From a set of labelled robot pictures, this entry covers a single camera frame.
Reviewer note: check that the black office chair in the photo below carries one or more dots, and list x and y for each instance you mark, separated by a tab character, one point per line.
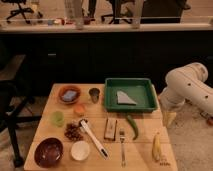
9	115

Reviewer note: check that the blue sponge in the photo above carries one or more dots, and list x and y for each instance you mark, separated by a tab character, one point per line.
69	95

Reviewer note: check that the dark metal cup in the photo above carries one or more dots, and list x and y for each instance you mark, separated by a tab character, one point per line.
94	94

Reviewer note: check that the brown wooden block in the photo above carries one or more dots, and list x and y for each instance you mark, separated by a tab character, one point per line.
110	130

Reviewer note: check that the green chili pepper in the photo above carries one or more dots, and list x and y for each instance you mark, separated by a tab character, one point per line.
133	124

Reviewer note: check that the orange bowl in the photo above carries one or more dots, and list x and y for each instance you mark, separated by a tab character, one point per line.
64	89

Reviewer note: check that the green tray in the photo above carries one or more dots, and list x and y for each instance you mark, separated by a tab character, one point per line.
140	90

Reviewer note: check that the purple bowl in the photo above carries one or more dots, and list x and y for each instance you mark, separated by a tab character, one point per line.
48	153

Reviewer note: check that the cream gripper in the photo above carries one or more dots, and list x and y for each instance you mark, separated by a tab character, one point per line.
168	118

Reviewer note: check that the bunch of red grapes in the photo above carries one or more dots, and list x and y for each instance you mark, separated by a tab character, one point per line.
72	132

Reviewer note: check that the grey wedge block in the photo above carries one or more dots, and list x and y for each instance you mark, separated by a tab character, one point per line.
123	98

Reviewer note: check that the silver fork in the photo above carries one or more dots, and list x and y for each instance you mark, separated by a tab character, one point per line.
122	140

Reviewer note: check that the green plastic cup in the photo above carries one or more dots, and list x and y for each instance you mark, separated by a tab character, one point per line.
57	119

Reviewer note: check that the white handled kitchen tool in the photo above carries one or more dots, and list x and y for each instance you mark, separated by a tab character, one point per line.
97	143

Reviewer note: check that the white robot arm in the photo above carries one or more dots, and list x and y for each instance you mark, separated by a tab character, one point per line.
186	83

